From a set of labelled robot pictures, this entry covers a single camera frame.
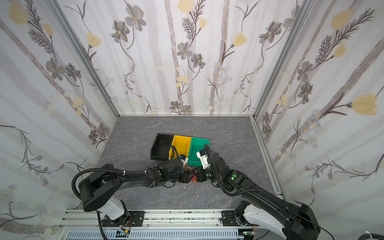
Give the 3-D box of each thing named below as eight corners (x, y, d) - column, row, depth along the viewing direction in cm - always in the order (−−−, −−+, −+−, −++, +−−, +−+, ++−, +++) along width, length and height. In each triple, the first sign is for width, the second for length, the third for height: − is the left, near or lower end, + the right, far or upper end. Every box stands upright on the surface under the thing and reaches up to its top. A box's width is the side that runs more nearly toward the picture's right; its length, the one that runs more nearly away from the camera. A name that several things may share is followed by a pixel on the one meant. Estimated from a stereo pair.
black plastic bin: (151, 161, 97) (148, 155, 91) (158, 139, 108) (156, 133, 102) (168, 163, 97) (167, 157, 90) (174, 141, 108) (173, 134, 102)
